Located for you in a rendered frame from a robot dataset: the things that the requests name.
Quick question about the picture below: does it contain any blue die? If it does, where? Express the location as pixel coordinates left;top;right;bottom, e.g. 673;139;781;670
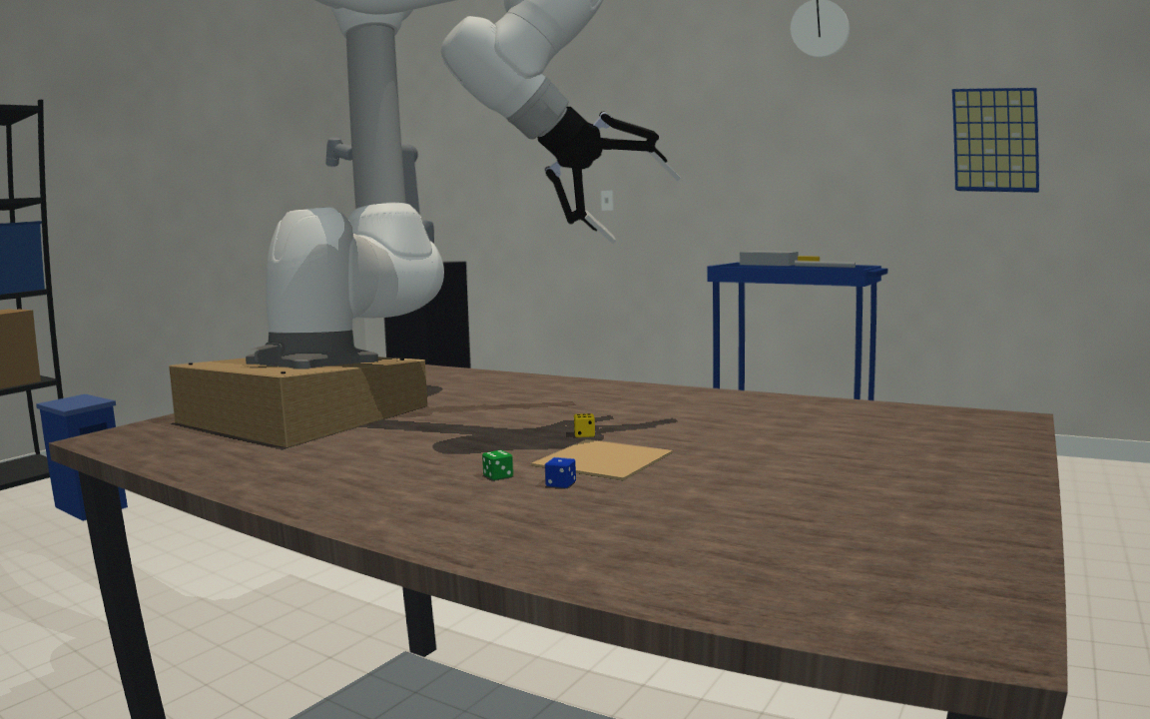
545;457;576;488

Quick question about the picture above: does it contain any tan flat mat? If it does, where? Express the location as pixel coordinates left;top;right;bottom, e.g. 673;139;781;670
531;439;673;480

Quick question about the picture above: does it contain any green die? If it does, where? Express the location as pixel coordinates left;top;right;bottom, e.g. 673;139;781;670
482;450;513;480

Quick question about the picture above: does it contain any yellow die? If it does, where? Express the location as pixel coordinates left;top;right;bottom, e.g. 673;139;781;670
574;413;595;437

